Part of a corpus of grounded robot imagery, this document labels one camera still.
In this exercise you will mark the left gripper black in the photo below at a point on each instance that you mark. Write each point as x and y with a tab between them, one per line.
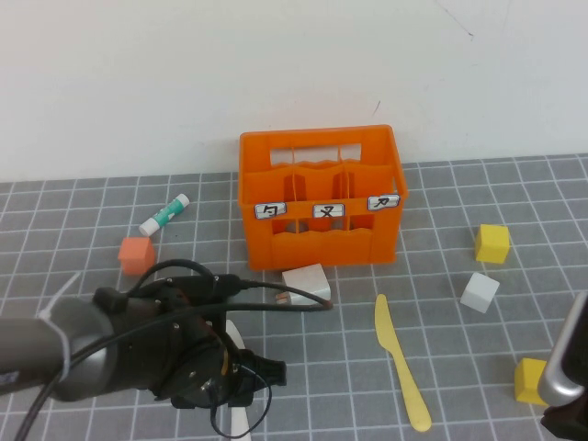
184	358

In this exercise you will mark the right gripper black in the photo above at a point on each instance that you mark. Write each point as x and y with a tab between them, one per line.
567	425

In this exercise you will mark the white plastic knife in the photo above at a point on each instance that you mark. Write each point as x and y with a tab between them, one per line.
235	335

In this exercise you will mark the yellow plastic knife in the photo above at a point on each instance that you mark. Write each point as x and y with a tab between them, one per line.
386	331

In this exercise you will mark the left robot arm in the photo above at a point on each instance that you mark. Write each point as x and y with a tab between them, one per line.
37	349

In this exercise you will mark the orange plastic cutlery crate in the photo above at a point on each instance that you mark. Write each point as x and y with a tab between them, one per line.
321	248

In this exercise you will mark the yellow foam cube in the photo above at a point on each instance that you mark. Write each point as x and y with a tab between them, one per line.
528	381
491	245

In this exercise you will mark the grey grid table mat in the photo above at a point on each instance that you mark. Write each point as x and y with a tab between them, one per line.
344	404

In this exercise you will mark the white power adapter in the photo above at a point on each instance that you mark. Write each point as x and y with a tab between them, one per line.
308	280

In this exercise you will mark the white foam cube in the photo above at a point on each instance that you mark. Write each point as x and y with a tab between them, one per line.
478	294

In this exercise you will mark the paper label spoon character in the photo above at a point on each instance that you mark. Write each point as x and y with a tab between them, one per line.
271	211

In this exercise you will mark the paper label fork character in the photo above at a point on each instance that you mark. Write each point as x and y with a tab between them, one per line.
328	211

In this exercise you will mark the salmon orange house block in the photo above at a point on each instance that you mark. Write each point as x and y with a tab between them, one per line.
136	257

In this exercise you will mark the white green glue stick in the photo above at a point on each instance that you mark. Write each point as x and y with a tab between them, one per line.
163	216

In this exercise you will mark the white zip tie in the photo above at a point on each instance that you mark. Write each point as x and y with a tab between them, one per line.
65	349

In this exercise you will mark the paper label knife character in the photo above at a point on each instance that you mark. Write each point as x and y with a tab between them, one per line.
383	202

